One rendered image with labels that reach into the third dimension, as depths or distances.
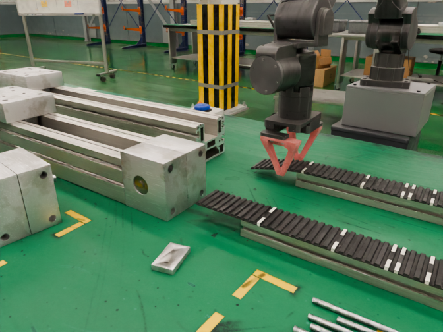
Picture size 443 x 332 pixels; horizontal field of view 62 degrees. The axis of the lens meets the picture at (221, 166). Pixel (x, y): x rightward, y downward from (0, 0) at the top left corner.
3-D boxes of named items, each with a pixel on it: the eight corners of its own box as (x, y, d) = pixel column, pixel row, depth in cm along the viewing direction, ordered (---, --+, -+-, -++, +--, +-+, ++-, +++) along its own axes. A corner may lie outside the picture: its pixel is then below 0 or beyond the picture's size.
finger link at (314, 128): (270, 165, 69) (273, 116, 65) (287, 154, 74) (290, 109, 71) (304, 174, 66) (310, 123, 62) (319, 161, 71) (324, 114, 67)
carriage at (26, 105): (59, 123, 82) (53, 93, 79) (10, 137, 74) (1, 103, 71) (20, 112, 90) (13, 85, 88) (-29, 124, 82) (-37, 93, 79)
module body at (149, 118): (224, 151, 82) (224, 114, 79) (196, 166, 74) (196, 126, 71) (25, 103, 123) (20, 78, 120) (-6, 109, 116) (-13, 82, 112)
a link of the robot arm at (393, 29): (405, 59, 96) (383, 57, 99) (413, 16, 92) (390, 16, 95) (394, 61, 89) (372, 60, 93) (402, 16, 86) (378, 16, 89)
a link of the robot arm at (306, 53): (324, 46, 60) (293, 44, 63) (302, 49, 55) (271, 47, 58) (319, 89, 63) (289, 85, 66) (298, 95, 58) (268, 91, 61)
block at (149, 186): (214, 190, 65) (214, 139, 61) (167, 222, 55) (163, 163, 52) (175, 178, 69) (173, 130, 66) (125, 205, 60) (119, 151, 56)
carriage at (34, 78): (65, 94, 109) (61, 71, 107) (30, 101, 101) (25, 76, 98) (35, 88, 118) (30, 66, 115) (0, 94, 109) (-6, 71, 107)
